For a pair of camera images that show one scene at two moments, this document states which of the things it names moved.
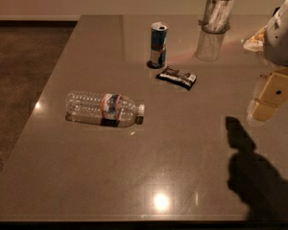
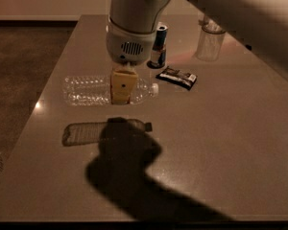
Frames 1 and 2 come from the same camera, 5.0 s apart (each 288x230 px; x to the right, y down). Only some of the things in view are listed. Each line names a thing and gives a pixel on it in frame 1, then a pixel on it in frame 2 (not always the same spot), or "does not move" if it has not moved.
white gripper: (282, 40) to (130, 47)
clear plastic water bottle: (105, 109) to (97, 90)
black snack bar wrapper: (179, 78) does not move
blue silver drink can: (158, 36) does not move
